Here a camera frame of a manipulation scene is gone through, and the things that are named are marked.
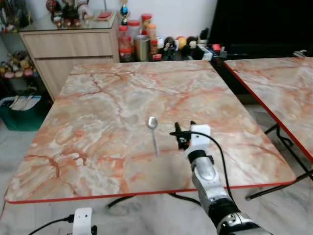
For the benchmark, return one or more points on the silver metal spoon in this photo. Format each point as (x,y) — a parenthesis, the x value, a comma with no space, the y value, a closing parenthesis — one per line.
(152,122)

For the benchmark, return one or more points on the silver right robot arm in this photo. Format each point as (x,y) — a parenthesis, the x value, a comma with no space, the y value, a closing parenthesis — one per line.
(215,196)

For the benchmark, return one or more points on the white and black box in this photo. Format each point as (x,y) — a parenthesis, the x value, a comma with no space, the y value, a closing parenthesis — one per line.
(206,53)

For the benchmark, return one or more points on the small red block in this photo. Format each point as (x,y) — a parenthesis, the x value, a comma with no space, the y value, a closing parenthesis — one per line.
(216,48)

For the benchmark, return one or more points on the dark round toy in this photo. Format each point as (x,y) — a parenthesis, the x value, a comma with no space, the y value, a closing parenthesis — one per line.
(192,43)

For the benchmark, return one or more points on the yellow round toy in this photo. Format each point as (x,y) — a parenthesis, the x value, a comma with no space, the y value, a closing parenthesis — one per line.
(182,42)

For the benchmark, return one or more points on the black and white toy figure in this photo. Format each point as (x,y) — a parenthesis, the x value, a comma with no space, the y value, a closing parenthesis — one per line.
(170,44)

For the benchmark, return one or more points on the marble-pattern folding table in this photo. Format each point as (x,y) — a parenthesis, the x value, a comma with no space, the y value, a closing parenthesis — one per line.
(279,85)

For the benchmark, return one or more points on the orange snack jar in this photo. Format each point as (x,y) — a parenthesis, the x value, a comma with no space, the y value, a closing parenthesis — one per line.
(151,32)

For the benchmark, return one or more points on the tall red-lid plastic jar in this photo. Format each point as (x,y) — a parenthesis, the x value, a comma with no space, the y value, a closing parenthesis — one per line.
(125,44)

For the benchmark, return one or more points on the wide clear red-lid jar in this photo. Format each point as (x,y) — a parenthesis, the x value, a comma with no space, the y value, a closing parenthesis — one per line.
(134,28)

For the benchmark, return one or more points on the black television screen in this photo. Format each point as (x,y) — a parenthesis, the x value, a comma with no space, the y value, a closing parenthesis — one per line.
(259,22)

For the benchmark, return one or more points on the small trophy cup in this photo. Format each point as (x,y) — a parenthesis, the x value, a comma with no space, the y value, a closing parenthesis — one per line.
(124,11)

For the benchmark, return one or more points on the flat red tray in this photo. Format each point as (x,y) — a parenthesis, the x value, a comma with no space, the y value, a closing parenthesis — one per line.
(105,15)

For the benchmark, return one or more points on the light wooden drawer cabinet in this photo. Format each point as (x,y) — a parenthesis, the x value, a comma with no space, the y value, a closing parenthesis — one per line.
(68,45)

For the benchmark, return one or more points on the white papers in bin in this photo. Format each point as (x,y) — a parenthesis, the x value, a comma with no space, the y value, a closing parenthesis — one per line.
(24,103)

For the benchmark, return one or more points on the green plastic bin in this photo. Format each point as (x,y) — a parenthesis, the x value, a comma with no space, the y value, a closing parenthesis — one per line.
(22,121)

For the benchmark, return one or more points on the group of dark figurines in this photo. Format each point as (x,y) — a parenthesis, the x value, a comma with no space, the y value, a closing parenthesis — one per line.
(71,14)

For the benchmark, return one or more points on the cluster of small plush toys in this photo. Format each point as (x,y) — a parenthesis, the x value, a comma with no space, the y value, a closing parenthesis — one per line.
(17,66)

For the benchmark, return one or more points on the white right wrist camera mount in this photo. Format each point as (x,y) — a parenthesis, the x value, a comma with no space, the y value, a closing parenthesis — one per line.
(200,137)

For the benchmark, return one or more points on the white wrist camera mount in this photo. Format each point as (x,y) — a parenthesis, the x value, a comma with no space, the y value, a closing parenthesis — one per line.
(82,223)
(200,137)

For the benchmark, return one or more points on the black metal table leg frame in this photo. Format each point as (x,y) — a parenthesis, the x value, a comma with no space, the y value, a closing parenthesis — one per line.
(186,197)

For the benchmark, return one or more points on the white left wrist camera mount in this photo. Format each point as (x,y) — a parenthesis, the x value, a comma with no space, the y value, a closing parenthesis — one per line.
(82,223)

